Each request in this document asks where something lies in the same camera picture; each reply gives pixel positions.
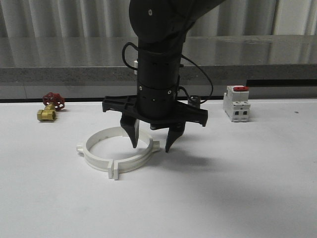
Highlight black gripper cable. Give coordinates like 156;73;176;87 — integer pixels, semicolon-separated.
122;42;214;104

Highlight brass valve red handwheel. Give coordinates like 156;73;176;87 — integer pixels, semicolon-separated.
37;92;65;121

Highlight white half clamp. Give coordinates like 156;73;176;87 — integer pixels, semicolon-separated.
76;126;134;180
112;129;160;180

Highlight grey stone countertop ledge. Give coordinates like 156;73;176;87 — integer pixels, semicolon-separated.
0;35;317;87

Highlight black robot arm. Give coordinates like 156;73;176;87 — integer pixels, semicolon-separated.
102;0;220;150

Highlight black cylindrical capacitor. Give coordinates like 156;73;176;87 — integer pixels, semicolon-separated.
188;95;201;109

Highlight white circuit breaker red switch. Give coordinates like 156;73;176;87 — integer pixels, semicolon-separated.
223;85;251;122

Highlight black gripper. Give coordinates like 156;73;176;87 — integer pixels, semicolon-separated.
102;51;208;152

